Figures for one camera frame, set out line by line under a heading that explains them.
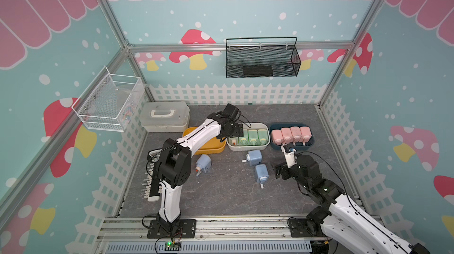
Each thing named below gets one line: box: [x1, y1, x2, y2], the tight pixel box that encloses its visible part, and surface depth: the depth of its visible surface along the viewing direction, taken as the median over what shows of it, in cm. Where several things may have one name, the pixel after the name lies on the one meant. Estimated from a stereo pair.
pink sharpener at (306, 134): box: [300, 126, 313, 146], surface depth 100 cm
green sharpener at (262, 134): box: [257, 128, 269, 146], surface depth 98 cm
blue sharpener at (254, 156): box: [241, 150, 262, 166], surface depth 91 cm
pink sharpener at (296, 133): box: [290, 126, 303, 146], surface depth 99 cm
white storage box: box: [225, 122, 271, 152], surface depth 98 cm
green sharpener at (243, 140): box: [238, 128, 248, 146], surface depth 98 cm
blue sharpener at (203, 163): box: [195, 153, 213, 177], surface depth 89 cm
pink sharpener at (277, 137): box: [271, 129, 285, 146], surface depth 99 cm
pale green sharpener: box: [230, 137, 239, 146], surface depth 97 cm
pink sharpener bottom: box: [280, 127, 293, 145], surface depth 99 cm
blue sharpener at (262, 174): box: [255, 164, 269, 190], surface depth 85 cm
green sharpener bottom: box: [248, 129, 258, 146], surface depth 98 cm
